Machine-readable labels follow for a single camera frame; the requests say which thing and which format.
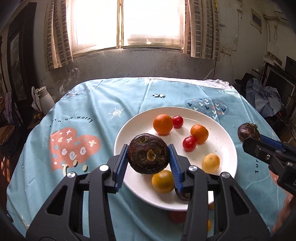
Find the yellow-orange mandarin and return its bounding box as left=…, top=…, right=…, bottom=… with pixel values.
left=151, top=170, right=175, bottom=194

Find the orange mandarin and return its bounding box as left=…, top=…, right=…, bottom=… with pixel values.
left=190, top=124, right=209, bottom=144
left=153, top=114, right=174, bottom=136

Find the red cherry tomato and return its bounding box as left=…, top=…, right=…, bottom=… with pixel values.
left=172, top=115, right=184, bottom=129
left=182, top=136, right=198, bottom=152
left=168, top=210, right=187, bottom=224

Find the white wall vent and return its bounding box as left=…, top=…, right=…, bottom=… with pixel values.
left=250, top=8, right=263, bottom=33

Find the light blue printed tablecloth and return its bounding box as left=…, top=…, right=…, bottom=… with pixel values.
left=6, top=77, right=288, bottom=238

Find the brown seat cushion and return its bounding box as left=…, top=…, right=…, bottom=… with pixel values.
left=0, top=125, right=15, bottom=145

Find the grey striped curtain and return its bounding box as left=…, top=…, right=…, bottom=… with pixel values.
left=44, top=0, right=74, bottom=72
left=184, top=0, right=221, bottom=61

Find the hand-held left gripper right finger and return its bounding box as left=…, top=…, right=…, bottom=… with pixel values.
left=168, top=144, right=271, bottom=241

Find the dark water chestnut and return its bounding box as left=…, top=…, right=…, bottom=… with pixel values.
left=237, top=123, right=262, bottom=143
left=174, top=189, right=190, bottom=202
left=128, top=133, right=170, bottom=174

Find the white power cable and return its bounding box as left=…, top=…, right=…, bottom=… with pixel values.
left=203, top=54, right=224, bottom=80

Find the dark monitor screen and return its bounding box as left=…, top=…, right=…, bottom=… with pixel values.
left=264, top=67, right=296, bottom=109

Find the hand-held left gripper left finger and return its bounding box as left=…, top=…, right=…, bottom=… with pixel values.
left=26, top=144, right=129, bottom=241

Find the white thermos jug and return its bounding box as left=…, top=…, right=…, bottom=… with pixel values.
left=32, top=86, right=55, bottom=114

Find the person's right hand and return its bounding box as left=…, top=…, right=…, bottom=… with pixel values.
left=274, top=193, right=295, bottom=234

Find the white oval plate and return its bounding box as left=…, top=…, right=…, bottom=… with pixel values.
left=114, top=106, right=238, bottom=211

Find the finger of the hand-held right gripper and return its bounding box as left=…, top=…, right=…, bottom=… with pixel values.
left=260, top=135, right=296, bottom=151
left=242, top=136, right=296, bottom=173

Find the bright window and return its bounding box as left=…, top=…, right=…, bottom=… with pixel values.
left=69, top=0, right=189, bottom=55

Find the pile of blue clothes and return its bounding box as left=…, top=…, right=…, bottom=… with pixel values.
left=245, top=78, right=284, bottom=116

